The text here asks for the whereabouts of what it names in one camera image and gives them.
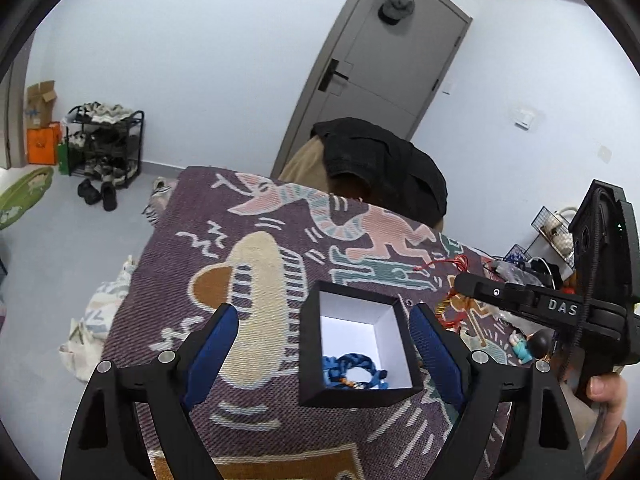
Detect black jewelry box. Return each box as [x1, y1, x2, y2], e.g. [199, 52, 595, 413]
[298, 282, 423, 408]

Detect right hand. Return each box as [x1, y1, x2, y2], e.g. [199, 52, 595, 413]
[587, 373, 628, 415]

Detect cartoon boy figurine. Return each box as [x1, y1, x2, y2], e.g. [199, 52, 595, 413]
[509, 330, 552, 364]

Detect red tassel knot ornament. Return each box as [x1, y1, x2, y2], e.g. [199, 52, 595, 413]
[433, 255, 472, 335]

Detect purple patterned woven blanket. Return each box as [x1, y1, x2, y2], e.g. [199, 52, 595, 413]
[104, 167, 516, 479]

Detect black slippers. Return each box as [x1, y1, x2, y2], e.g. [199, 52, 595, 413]
[77, 179, 117, 212]

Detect striped sneaker on floor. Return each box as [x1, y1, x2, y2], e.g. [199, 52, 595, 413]
[142, 177, 178, 226]

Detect black jacket on chair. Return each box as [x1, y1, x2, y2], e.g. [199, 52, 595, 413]
[311, 117, 448, 229]

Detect green floor mat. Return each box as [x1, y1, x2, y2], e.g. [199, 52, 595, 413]
[0, 167, 53, 230]

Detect black shoe rack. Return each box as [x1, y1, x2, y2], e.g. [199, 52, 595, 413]
[58, 102, 145, 188]

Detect orange paper bag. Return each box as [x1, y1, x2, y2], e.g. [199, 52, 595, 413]
[26, 122, 62, 166]

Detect grey door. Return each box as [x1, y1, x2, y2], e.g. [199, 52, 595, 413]
[271, 0, 472, 176]

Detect cardboard box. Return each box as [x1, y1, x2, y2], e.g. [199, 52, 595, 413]
[25, 80, 56, 129]

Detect grey cap on door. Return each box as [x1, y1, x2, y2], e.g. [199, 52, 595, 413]
[378, 0, 416, 26]

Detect wire wall basket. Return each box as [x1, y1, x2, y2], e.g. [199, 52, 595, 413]
[526, 206, 577, 269]

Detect blue braided bracelet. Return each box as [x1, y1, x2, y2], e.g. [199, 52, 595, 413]
[322, 352, 390, 392]

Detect white wall switch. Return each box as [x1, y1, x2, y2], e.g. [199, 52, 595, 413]
[514, 108, 535, 130]

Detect black door handle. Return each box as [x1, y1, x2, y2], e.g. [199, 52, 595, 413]
[318, 58, 349, 92]

